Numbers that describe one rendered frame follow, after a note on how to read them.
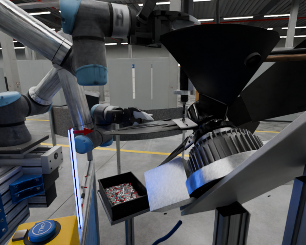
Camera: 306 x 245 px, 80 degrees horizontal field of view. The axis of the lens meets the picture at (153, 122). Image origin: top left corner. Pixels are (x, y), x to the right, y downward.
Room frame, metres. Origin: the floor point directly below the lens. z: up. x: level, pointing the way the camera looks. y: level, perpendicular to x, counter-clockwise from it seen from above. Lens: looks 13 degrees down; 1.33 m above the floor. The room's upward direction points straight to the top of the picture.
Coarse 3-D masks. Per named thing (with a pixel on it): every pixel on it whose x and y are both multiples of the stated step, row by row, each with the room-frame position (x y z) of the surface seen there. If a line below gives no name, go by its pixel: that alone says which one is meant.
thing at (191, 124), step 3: (174, 120) 0.62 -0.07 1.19; (177, 120) 0.62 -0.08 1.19; (180, 120) 0.62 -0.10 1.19; (186, 120) 0.61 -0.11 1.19; (189, 120) 0.61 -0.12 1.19; (177, 123) 0.58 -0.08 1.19; (180, 123) 0.58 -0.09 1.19; (183, 123) 0.58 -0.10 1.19; (186, 123) 0.58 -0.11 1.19; (189, 123) 0.58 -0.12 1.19; (192, 123) 0.57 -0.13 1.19; (195, 123) 0.57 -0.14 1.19; (180, 126) 0.56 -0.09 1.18; (183, 126) 0.55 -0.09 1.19; (186, 126) 0.55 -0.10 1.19; (189, 126) 0.55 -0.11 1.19; (192, 126) 0.55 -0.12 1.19; (195, 126) 0.55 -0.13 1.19
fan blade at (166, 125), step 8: (160, 120) 0.63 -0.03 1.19; (168, 120) 0.61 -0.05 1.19; (120, 128) 0.57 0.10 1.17; (128, 128) 0.54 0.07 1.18; (136, 128) 0.53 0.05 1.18; (144, 128) 0.53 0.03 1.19; (152, 128) 0.53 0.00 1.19; (160, 128) 0.53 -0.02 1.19; (168, 128) 0.53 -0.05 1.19; (176, 128) 0.53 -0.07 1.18
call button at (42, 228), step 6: (42, 222) 0.28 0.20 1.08; (48, 222) 0.28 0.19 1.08; (54, 222) 0.28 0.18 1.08; (36, 228) 0.26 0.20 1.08; (42, 228) 0.26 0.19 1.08; (48, 228) 0.26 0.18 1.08; (54, 228) 0.27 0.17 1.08; (30, 234) 0.25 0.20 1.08; (36, 234) 0.25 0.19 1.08; (42, 234) 0.25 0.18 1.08; (48, 234) 0.25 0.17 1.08; (30, 240) 0.25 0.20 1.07; (36, 240) 0.24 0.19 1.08; (42, 240) 0.25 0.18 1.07
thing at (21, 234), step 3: (18, 231) 0.26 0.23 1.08; (21, 231) 0.26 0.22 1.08; (24, 231) 0.26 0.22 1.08; (27, 231) 0.26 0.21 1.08; (15, 234) 0.25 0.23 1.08; (18, 234) 0.25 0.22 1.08; (21, 234) 0.25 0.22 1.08; (24, 234) 0.25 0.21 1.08; (15, 237) 0.25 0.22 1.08; (18, 237) 0.25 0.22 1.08; (21, 237) 0.25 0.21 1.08; (24, 237) 0.25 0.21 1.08; (12, 240) 0.25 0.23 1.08; (15, 240) 0.25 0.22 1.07; (18, 240) 0.25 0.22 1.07
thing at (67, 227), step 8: (72, 216) 0.30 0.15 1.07; (24, 224) 0.28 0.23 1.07; (32, 224) 0.28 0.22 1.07; (56, 224) 0.28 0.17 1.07; (64, 224) 0.28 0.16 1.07; (72, 224) 0.28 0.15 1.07; (56, 232) 0.26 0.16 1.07; (64, 232) 0.26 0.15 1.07; (72, 232) 0.27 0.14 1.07; (24, 240) 0.25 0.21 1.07; (48, 240) 0.25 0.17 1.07; (56, 240) 0.25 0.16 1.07; (64, 240) 0.25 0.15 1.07; (72, 240) 0.26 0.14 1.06
